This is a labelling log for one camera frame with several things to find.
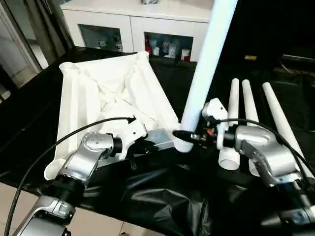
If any white plastic table leg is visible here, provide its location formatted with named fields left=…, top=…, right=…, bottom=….
left=218, top=78, right=241, bottom=171
left=262, top=82, right=315, bottom=180
left=172, top=0, right=239, bottom=153
left=241, top=79, right=262, bottom=177

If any black mat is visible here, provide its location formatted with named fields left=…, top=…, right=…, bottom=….
left=0, top=45, right=315, bottom=236

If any white cabinet with glass doors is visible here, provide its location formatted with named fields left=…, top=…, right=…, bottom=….
left=60, top=0, right=213, bottom=62

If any grey curtain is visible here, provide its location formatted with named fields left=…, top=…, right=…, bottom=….
left=22, top=0, right=74, bottom=52

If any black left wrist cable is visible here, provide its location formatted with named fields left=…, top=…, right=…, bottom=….
left=4, top=116, right=137, bottom=236

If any dark metal rail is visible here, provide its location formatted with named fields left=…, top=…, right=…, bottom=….
left=281, top=53, right=315, bottom=67

